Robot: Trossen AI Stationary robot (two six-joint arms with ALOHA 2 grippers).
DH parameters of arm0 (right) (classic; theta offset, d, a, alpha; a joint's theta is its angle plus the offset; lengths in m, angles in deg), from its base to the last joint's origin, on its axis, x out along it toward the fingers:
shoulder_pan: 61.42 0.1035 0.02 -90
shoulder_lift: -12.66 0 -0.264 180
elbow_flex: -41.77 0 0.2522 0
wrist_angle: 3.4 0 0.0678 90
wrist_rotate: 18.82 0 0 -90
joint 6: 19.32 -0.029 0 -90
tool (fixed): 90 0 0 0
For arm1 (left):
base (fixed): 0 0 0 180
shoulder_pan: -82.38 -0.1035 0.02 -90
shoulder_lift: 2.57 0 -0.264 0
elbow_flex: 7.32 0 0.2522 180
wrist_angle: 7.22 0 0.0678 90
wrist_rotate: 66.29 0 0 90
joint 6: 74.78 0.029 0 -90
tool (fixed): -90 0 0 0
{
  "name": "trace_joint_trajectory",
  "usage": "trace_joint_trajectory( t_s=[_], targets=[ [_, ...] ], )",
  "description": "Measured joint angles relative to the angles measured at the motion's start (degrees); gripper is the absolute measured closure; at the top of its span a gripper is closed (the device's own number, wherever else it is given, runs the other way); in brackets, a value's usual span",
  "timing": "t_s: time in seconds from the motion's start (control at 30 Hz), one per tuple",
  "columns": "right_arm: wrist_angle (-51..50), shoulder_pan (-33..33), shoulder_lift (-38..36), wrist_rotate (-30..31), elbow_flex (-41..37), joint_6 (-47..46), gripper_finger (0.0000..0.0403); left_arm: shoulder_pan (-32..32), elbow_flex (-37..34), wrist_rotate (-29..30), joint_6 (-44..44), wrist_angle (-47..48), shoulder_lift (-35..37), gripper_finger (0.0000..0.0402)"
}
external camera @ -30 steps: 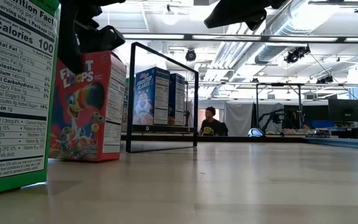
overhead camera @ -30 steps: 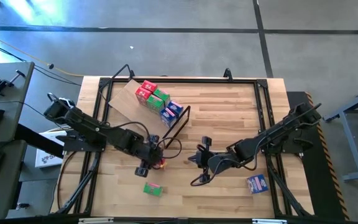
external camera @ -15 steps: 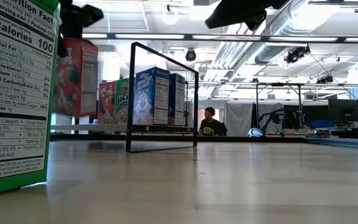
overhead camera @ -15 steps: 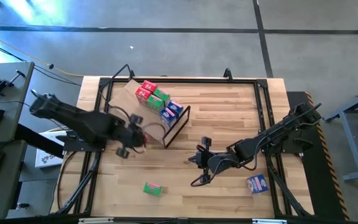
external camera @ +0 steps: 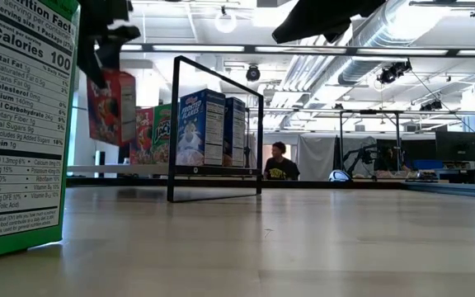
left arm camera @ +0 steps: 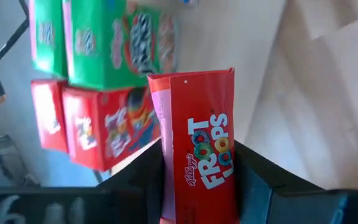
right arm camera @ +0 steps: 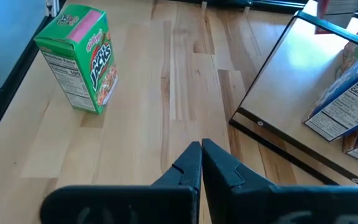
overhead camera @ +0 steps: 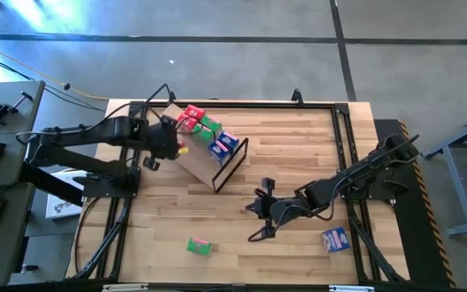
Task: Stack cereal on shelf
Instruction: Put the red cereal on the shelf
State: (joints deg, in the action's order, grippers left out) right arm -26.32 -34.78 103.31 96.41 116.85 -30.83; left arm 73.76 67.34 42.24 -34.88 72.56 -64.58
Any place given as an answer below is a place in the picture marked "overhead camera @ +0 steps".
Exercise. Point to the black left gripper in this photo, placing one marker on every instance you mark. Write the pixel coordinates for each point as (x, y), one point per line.
(164, 138)

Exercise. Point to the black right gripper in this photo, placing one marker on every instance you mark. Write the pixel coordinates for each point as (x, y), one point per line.
(286, 204)

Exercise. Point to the blue Frosted Flakes cereal box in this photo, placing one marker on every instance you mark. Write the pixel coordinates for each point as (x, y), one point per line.
(218, 152)
(335, 240)
(229, 141)

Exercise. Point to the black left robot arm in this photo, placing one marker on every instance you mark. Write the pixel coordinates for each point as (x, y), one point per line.
(108, 130)

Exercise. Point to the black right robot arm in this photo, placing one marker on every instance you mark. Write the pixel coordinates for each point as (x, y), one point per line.
(339, 181)

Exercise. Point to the yellow tag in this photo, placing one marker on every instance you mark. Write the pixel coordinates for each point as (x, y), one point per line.
(183, 150)

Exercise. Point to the black support beam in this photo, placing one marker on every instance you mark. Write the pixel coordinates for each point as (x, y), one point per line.
(51, 184)

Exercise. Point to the white box with black logo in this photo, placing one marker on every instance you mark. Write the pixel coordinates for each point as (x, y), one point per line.
(61, 209)

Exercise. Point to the black mat hazard stripe edge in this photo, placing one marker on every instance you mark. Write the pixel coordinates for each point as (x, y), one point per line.
(412, 243)

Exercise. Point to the small black metal fitting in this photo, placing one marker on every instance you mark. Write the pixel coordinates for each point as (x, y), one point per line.
(30, 268)

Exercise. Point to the wooden shelf black metal frame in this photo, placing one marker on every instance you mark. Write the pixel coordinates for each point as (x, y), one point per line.
(201, 174)

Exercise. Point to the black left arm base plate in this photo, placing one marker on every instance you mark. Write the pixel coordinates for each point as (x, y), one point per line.
(108, 191)

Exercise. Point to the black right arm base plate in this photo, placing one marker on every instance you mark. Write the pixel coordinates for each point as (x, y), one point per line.
(379, 193)

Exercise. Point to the silver metal bracket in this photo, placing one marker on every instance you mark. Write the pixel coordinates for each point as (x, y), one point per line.
(124, 288)
(351, 288)

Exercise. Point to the grey metal table frame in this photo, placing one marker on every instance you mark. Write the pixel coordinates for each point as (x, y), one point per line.
(459, 184)

